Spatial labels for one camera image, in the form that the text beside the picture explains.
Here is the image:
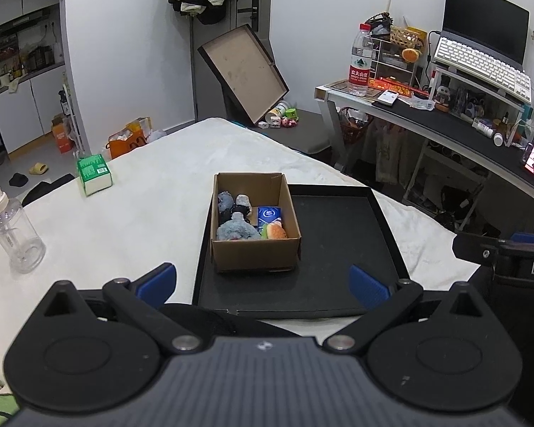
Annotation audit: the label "white can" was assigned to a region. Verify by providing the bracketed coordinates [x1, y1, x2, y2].
[267, 101, 290, 121]

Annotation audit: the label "black top desk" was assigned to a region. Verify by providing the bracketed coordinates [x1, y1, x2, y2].
[314, 78, 534, 214]

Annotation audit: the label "grey bench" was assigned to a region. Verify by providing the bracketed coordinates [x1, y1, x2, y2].
[249, 109, 334, 154]

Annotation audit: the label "green tissue box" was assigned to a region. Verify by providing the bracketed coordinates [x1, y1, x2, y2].
[77, 153, 114, 197]

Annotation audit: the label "blue tissue pack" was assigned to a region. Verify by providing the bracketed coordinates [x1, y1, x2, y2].
[257, 206, 283, 232]

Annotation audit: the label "wicker basket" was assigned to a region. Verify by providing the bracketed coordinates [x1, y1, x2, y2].
[391, 27, 423, 47]

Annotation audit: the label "white keyboard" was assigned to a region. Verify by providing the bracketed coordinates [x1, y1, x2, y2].
[433, 37, 533, 103]

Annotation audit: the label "orange paper bag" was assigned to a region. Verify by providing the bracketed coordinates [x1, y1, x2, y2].
[108, 117, 153, 161]

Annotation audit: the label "white metal rack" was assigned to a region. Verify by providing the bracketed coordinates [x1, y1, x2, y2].
[59, 71, 87, 152]

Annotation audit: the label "red label water bottle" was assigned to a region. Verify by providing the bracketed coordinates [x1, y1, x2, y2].
[348, 23, 375, 97]

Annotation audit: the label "kitchen cabinets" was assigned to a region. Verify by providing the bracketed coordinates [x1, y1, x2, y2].
[0, 0, 67, 156]

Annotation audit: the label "grey pink paw plush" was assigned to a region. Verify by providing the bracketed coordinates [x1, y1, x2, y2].
[216, 212, 262, 242]

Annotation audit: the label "drawer organizer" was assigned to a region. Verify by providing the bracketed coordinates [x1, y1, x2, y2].
[369, 38, 423, 87]

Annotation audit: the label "black tangled item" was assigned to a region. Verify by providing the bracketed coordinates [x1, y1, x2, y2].
[366, 12, 394, 38]

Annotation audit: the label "toy cantaloupe half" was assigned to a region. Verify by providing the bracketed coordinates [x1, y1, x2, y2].
[260, 223, 289, 240]

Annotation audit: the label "grey coat stand pole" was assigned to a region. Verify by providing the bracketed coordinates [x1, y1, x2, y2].
[188, 13, 199, 121]

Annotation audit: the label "small black white plush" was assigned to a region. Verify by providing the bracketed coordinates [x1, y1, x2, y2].
[225, 205, 253, 225]

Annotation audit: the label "flat open cardboard box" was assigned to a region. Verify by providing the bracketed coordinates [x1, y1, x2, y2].
[198, 24, 290, 125]

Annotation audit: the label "beige tote bags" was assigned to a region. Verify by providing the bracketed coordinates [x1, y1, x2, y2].
[374, 120, 410, 183]

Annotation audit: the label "black tray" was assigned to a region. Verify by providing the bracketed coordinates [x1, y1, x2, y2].
[191, 182, 411, 321]

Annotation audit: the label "orange carton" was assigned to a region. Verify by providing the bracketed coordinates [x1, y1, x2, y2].
[51, 116, 76, 154]

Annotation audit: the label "clear plastic bottle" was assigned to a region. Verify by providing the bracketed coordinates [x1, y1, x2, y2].
[0, 186, 46, 274]

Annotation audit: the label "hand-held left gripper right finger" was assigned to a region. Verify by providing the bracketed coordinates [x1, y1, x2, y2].
[323, 264, 492, 355]

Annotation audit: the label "white desk riser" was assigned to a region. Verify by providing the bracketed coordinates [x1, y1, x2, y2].
[427, 64, 532, 147]

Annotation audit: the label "red basket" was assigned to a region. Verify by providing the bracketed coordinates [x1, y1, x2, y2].
[338, 107, 370, 143]

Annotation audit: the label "black door handle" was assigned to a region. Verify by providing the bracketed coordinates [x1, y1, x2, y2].
[237, 0, 261, 32]

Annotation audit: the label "brown cardboard box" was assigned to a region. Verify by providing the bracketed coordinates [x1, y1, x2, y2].
[210, 172, 302, 274]

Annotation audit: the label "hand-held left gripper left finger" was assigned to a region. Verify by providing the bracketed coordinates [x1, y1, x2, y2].
[42, 263, 202, 355]

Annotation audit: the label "red printed packet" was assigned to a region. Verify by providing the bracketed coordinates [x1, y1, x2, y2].
[367, 78, 428, 99]

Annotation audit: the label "black laptop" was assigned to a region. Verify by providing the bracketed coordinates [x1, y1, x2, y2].
[434, 0, 531, 72]

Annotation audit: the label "denim plush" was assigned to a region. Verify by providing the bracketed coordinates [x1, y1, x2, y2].
[217, 191, 236, 225]

